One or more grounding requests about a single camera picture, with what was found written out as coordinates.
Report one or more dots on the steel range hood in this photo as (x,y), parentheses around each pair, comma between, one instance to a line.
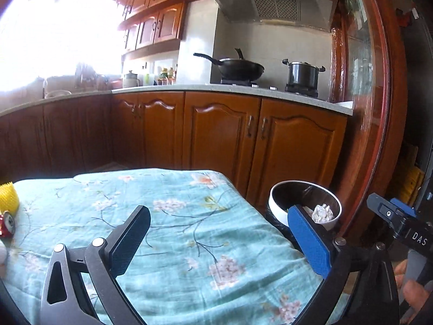
(270,3)

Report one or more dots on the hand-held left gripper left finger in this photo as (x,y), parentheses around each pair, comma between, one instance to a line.
(130,240)

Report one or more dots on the ceramic lidded jar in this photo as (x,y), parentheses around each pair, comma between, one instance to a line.
(130,79)

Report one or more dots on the red wooden glass door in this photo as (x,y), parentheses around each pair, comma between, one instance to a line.
(368,108)

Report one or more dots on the white crumpled paper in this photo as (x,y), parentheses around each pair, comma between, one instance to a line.
(323,213)

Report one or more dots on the person's right hand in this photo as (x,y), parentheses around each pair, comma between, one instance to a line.
(414,299)

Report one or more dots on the white bowl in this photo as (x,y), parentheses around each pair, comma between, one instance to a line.
(57,94)

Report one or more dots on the red drink can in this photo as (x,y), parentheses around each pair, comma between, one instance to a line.
(6,225)

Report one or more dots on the white-rimmed bin with black bag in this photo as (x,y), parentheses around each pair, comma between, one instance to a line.
(294,193)

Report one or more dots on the grey speckled countertop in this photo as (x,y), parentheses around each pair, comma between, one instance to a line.
(203,88)

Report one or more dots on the green plastic cup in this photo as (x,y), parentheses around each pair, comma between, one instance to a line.
(147,79)

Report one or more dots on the light blue floral tablecloth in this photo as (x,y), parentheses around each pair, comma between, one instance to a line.
(189,230)

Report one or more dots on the black wok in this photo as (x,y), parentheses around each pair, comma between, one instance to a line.
(242,67)

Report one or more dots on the wooden base cabinet row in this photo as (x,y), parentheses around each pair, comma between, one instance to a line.
(50,138)

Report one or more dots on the narrow wooden cabinet door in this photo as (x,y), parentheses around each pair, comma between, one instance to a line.
(125,128)

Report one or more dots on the steel cooking pot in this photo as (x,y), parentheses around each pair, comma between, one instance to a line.
(302,72)

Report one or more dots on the bright kitchen window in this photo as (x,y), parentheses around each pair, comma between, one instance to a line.
(54,34)

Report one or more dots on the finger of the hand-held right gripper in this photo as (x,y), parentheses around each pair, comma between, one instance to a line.
(404,206)
(384,213)

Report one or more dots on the group of seasoning bottles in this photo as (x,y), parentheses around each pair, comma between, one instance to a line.
(166,76)

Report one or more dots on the yellow crate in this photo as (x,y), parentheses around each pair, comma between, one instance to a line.
(411,189)

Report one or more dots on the wooden upper cabinets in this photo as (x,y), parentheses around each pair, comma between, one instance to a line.
(162,13)

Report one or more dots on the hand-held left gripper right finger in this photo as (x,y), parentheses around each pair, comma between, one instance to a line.
(309,240)

